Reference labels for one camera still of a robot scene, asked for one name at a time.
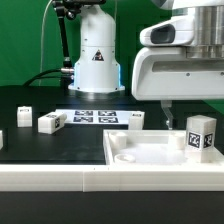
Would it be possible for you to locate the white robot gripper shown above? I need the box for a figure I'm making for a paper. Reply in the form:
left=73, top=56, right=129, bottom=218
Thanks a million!
left=131, top=47, right=224, bottom=130

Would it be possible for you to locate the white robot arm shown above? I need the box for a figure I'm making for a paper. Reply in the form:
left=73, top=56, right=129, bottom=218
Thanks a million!
left=69, top=0, right=224, bottom=127

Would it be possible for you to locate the white marker sheet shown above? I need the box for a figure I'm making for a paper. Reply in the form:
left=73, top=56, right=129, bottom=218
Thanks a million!
left=57, top=109, right=144, bottom=125

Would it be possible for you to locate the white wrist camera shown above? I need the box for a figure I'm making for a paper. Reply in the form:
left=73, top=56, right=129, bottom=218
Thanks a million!
left=140, top=15, right=195, bottom=47

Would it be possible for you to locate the black cable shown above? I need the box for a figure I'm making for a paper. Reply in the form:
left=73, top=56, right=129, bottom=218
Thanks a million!
left=22, top=67, right=75, bottom=88

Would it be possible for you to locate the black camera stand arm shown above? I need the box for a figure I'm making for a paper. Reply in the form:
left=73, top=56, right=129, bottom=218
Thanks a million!
left=52, top=0, right=106, bottom=68

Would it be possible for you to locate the grey cable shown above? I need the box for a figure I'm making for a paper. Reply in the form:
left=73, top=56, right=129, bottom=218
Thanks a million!
left=38, top=0, right=54, bottom=86

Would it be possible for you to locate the white front fence wall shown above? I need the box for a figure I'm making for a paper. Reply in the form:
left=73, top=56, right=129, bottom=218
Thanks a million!
left=0, top=165, right=224, bottom=192

